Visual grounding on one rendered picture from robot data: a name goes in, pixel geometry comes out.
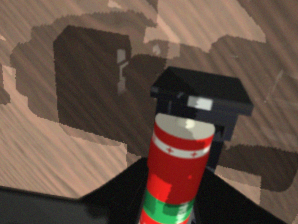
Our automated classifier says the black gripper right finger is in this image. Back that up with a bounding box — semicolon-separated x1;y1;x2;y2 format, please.
193;167;286;224

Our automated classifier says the red and green battery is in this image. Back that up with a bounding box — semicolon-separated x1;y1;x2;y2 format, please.
140;113;215;224

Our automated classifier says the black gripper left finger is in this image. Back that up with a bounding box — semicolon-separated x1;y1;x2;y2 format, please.
0;157;149;224

